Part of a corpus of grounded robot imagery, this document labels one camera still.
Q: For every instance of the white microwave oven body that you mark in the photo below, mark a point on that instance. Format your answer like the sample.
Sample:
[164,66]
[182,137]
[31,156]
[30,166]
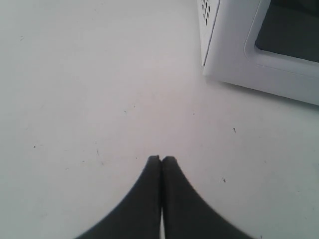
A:
[207,13]

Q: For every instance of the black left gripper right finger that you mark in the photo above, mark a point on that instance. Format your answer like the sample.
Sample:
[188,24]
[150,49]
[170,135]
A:
[185,214]

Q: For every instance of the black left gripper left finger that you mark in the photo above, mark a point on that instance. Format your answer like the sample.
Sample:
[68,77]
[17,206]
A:
[138,215]

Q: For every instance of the white microwave door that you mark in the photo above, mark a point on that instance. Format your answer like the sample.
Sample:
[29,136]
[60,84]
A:
[267,45]

